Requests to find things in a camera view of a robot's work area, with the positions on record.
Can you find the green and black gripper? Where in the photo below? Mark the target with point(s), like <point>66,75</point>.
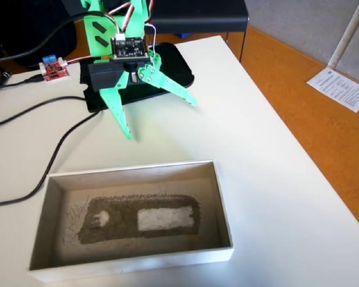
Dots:
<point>105,75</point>

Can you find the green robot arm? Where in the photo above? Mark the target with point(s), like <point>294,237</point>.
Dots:
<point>100,36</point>

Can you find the black base mat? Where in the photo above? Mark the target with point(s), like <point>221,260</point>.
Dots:
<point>179,67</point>

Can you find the small blue object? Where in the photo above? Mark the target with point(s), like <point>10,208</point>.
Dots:
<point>184,35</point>

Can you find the red controller circuit board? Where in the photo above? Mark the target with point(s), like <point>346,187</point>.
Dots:
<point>55,71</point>

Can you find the black bag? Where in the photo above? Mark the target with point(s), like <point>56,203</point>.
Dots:
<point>18,24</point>

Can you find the white cardboard box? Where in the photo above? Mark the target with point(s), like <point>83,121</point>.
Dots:
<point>131,266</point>

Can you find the printed white paper sheet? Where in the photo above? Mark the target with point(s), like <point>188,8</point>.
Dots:
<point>339,89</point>

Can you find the white metal pole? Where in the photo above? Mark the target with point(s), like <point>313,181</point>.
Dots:
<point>344,39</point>

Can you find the black camera circuit board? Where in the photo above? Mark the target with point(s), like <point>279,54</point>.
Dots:
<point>128,49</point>

